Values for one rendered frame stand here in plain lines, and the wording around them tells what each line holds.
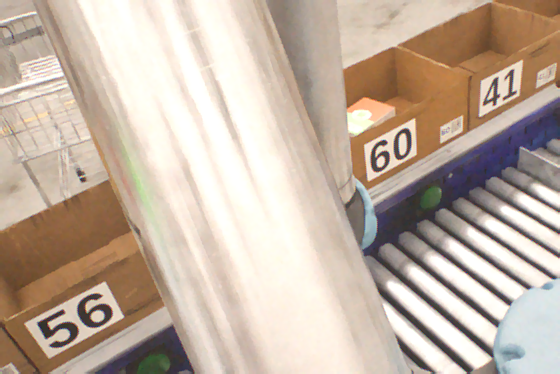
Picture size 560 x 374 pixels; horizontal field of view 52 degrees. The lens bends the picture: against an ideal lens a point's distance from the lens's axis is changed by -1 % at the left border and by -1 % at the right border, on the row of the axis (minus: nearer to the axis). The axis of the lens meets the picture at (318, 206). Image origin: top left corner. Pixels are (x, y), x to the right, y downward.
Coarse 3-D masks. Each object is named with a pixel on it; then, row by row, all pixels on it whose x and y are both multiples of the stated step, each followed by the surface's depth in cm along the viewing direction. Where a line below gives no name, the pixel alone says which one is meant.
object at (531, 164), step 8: (520, 152) 160; (528, 152) 158; (520, 160) 162; (528, 160) 159; (536, 160) 157; (544, 160) 154; (520, 168) 163; (528, 168) 161; (536, 168) 158; (544, 168) 155; (552, 168) 153; (536, 176) 159; (544, 176) 157; (552, 176) 154; (544, 184) 158; (552, 184) 156
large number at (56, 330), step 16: (96, 288) 111; (64, 304) 109; (80, 304) 111; (96, 304) 113; (112, 304) 115; (32, 320) 106; (48, 320) 108; (64, 320) 110; (80, 320) 113; (96, 320) 115; (112, 320) 117; (48, 336) 110; (64, 336) 112; (80, 336) 114; (48, 352) 112
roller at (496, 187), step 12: (492, 180) 160; (492, 192) 160; (504, 192) 156; (516, 192) 155; (516, 204) 154; (528, 204) 151; (540, 204) 150; (540, 216) 148; (552, 216) 146; (552, 228) 146
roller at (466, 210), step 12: (456, 204) 155; (468, 204) 154; (468, 216) 152; (480, 216) 150; (492, 216) 150; (480, 228) 150; (492, 228) 147; (504, 228) 145; (504, 240) 144; (516, 240) 142; (528, 240) 141; (516, 252) 142; (528, 252) 139; (540, 252) 137; (540, 264) 136; (552, 264) 134; (552, 276) 135
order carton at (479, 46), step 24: (456, 24) 175; (480, 24) 181; (504, 24) 179; (528, 24) 171; (552, 24) 164; (408, 48) 168; (432, 48) 174; (456, 48) 180; (480, 48) 187; (504, 48) 183; (528, 48) 153; (552, 48) 160; (480, 72) 147; (528, 72) 159; (528, 96) 165; (480, 120) 157
